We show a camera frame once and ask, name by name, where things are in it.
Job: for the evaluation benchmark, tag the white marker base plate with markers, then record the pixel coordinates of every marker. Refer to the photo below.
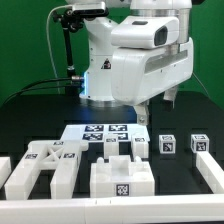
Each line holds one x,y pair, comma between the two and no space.
96,132

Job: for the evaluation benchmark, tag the white chair back frame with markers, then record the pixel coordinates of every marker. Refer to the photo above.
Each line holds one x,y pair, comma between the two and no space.
61,156

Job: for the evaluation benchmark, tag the white chair seat part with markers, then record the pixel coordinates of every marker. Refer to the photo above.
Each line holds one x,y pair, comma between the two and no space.
120,177

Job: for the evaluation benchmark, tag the white fence bar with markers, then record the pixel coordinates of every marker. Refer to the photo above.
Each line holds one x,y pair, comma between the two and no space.
5,170
210,170
119,210

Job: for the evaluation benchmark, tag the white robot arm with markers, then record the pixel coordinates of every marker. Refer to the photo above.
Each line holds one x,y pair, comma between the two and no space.
97,78

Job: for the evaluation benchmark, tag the white front fence bar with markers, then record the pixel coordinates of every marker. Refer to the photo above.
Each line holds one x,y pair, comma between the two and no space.
119,210

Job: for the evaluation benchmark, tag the white right fence bar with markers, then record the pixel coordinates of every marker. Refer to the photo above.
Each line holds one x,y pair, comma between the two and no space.
210,170

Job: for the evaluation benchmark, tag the white tagged cube right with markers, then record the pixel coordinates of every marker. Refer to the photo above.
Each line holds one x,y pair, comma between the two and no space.
199,142

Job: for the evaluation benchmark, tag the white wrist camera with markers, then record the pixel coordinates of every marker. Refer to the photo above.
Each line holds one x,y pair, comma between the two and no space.
145,32

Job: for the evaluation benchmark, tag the white left fence bar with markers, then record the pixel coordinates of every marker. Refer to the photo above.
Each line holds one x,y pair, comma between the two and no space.
5,170

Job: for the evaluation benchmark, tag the white tagged cube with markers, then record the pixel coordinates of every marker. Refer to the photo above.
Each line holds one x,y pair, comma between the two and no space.
167,144
199,142

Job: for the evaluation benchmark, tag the black camera stand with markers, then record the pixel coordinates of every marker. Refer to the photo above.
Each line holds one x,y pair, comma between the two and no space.
70,23

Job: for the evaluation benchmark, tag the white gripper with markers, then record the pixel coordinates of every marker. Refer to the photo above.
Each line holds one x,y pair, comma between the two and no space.
138,75

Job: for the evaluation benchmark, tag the grey mounted camera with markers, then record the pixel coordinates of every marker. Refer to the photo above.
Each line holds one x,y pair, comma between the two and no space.
91,9

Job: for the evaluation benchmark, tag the white tagged cube left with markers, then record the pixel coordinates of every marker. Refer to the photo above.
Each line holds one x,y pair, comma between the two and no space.
167,144

